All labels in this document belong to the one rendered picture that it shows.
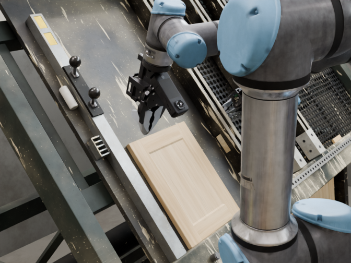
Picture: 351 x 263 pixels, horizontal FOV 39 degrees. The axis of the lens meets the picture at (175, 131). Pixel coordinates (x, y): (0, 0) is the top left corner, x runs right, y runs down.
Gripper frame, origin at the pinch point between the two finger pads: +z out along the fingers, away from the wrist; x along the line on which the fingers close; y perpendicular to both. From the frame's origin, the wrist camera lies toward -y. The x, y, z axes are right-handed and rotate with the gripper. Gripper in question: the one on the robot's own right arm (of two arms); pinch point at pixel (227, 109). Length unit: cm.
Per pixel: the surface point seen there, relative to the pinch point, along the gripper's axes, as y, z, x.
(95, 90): 72, -14, -19
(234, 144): 14.6, -4.2, 14.7
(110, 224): -78, 217, 4
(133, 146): 57, 0, -1
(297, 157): -17.4, -4.9, 33.0
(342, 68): -119, -2, 5
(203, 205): 43, 1, 28
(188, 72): 14.6, -4.3, -19.6
